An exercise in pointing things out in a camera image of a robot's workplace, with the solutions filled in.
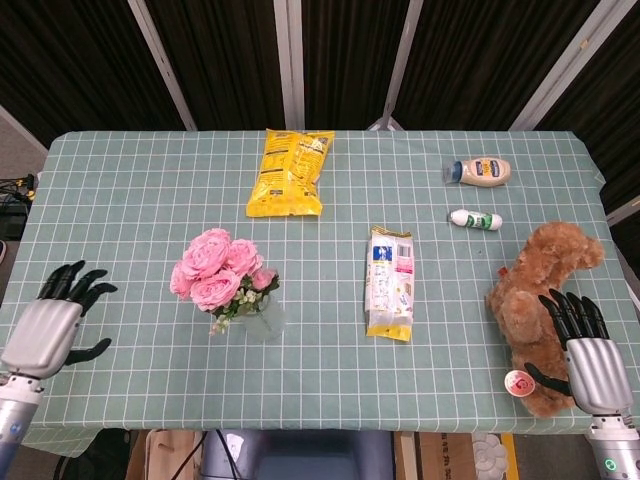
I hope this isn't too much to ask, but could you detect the white frame post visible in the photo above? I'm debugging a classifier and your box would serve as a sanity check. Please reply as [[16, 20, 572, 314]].
[[368, 0, 426, 132], [510, 0, 626, 132], [127, 0, 198, 132], [273, 0, 305, 131]]

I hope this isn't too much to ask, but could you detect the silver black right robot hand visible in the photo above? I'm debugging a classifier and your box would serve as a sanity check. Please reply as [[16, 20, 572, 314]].
[[523, 288, 632, 415]]

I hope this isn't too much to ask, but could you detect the mayonnaise squeeze bottle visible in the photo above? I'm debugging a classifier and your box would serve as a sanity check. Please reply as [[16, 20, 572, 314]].
[[442, 157, 513, 187]]

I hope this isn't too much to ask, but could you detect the green grid-patterned table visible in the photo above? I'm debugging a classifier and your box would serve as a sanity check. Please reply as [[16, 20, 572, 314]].
[[0, 130, 640, 459]]

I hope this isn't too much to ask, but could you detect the yellow chip bag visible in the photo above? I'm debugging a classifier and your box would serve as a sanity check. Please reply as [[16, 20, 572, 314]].
[[246, 128, 335, 219]]

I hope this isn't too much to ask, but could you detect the blue grey robot torso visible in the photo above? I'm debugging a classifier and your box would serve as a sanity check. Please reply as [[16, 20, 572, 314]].
[[199, 429, 396, 480]]

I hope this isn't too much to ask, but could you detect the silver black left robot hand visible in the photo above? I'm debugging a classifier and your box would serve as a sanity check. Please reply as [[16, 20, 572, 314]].
[[0, 259, 119, 380]]

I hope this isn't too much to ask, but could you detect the white tissue pack yellow edge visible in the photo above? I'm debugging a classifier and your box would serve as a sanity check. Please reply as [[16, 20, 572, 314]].
[[365, 225, 415, 343]]

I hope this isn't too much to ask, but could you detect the clear glass cup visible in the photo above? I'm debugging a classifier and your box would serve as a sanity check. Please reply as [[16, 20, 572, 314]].
[[242, 294, 287, 344]]

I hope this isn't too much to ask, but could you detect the small white green drink bottle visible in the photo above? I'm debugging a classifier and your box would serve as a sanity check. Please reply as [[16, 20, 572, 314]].
[[447, 208, 504, 232]]

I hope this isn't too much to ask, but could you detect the brown plush teddy toy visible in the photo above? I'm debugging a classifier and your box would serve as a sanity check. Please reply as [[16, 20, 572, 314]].
[[485, 222, 606, 419]]

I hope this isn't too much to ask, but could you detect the yellow black cable bundle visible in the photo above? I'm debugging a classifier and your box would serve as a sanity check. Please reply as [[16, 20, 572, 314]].
[[0, 172, 39, 205]]

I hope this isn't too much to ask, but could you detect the brown cardboard box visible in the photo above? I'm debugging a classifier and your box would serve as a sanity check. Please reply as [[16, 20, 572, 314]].
[[124, 429, 204, 480], [394, 430, 475, 480]]

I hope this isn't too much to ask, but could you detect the round red white tag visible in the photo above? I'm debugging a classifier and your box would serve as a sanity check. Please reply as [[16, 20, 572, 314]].
[[503, 369, 536, 399]]

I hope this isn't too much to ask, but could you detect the pink rose bouquet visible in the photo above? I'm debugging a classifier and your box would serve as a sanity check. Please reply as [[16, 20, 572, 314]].
[[169, 228, 280, 337]]

